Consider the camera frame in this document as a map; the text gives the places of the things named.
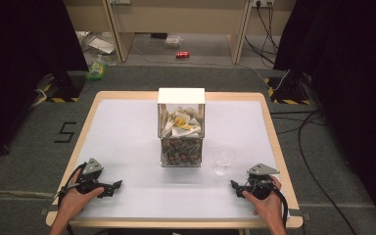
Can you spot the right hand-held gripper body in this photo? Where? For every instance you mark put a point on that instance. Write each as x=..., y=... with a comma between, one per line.
x=260, y=182

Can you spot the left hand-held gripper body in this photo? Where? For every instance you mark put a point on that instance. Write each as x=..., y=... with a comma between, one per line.
x=91, y=181

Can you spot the person's right hand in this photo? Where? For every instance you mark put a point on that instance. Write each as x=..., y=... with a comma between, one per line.
x=267, y=205

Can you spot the person's left hand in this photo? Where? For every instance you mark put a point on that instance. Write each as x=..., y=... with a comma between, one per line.
x=75, y=200

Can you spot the clear glass cup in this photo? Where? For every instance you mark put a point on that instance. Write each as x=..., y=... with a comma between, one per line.
x=224, y=158

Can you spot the white table mat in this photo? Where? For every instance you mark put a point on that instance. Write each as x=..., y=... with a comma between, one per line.
x=127, y=137

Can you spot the pile of dark coffee capsules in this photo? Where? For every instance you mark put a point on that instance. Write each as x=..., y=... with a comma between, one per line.
x=181, y=151

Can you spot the pile of white tea bags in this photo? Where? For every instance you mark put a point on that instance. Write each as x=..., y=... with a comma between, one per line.
x=182, y=122

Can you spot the light wooden table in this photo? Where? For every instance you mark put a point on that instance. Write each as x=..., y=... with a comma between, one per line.
x=127, y=95

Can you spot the black stand base hazard tape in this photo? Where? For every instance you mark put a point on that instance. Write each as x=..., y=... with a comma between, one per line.
x=64, y=86
x=289, y=89

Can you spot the clear two-tier storage box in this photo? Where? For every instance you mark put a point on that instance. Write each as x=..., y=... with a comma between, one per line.
x=181, y=96

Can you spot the green snack packet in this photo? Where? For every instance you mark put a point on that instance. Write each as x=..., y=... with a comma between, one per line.
x=96, y=70

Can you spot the black curtain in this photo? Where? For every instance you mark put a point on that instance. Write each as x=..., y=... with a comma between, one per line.
x=19, y=65
x=355, y=81

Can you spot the red drink can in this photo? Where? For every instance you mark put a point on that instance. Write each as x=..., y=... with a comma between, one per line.
x=182, y=54

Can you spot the small white box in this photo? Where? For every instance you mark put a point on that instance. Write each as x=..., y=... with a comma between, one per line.
x=173, y=41

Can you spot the small black box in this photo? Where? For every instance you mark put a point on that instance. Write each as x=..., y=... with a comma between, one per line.
x=159, y=35

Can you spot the light wooden desk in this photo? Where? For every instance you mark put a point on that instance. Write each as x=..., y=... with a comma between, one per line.
x=182, y=16

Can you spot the white wall power outlet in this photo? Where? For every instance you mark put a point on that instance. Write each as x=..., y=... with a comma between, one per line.
x=263, y=3

